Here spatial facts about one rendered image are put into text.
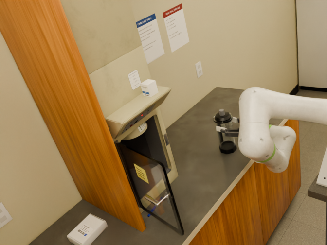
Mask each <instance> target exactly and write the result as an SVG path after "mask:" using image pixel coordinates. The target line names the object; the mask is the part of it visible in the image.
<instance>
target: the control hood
mask: <svg viewBox="0 0 327 245"><path fill-rule="evenodd" d="M157 89H158V93H157V94H155V95H154V96H152V97H147V96H144V95H143V93H141V94H140V95H139V96H137V97H136V98H134V99H133V100H131V101H130V102H128V103H127V104H125V105H124V106H123V107H121V108H120V109H118V110H116V111H115V112H114V113H112V114H111V115H109V116H108V117H106V118H105V120H106V123H107V125H108V128H109V131H110V134H111V136H112V138H114V139H116V138H117V137H119V136H120V135H121V134H122V132H123V130H124V128H125V126H126V125H127V124H128V123H130V122H131V121H133V120H134V119H135V118H137V117H138V116H139V115H141V114H142V113H143V112H145V111H146V110H148V109H149V108H150V107H152V106H153V105H154V104H155V106H154V107H153V109H152V110H151V112H152V111H153V110H154V109H156V108H157V107H158V106H160V105H161V104H162V103H163V102H164V100H165V99H166V97H167V96H168V94H169V93H170V91H171V88H170V87H162V86H157Z"/></svg>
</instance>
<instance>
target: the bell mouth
mask: <svg viewBox="0 0 327 245"><path fill-rule="evenodd" d="M146 129H147V123H146V122H144V123H143V124H142V125H140V126H139V127H137V128H136V129H135V130H134V131H132V132H131V133H130V134H128V135H127V136H126V137H125V138H123V139H122V140H130V139H133V138H136V137H138V136H140V135H141V134H143V133H144V132H145V131H146Z"/></svg>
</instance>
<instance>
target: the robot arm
mask: <svg viewBox="0 0 327 245"><path fill-rule="evenodd" d="M271 118H275V119H290V120H299V121H306V122H312V123H319V124H323V125H327V99H320V98H309V97H301V96H295V95H289V94H284V93H280V92H275V91H271V90H268V89H264V88H261V87H250V88H248V89H246V90H245V91H243V93H242V94H241V96H240V98H239V118H236V117H233V119H232V122H235V123H240V127H239V128H236V129H227V128H224V127H219V126H216V131H219V132H221V133H225V136H226V137H238V147H239V149H240V151H241V153H242V154H243V155H244V156H246V157H248V158H249V159H252V160H253V161H255V162H256V163H262V164H265V165H266V166H267V168H268V169H269V170H270V171H272V172H274V173H280V172H283V171H285V170H286V168H287V167H288V164H289V159H290V155H291V151H292V149H293V146H294V144H295V142H296V133H295V131H294V130H293V129H292V128H290V127H288V126H275V125H270V124H269V120H270V119H271Z"/></svg>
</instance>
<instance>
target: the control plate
mask: <svg viewBox="0 0 327 245"><path fill-rule="evenodd" d="M154 106H155V104H154V105H153V106H152V107H150V108H149V109H148V110H149V111H148V110H146V111H145V112H143V113H142V114H143V115H142V114H141V115H142V116H141V115H139V116H138V117H137V118H135V119H134V120H133V121H131V122H130V123H128V124H127V125H126V126H125V128H124V130H123V132H122V134H123V133H124V132H125V131H127V130H128V129H129V128H131V127H130V126H131V125H134V124H135V122H136V121H137V120H138V121H140V120H141V119H142V118H144V115H145V116H146V115H147V113H150V112H151V110H152V109H153V107H154ZM140 118H141V119H140ZM138 121H137V122H138ZM126 129H127V130H126Z"/></svg>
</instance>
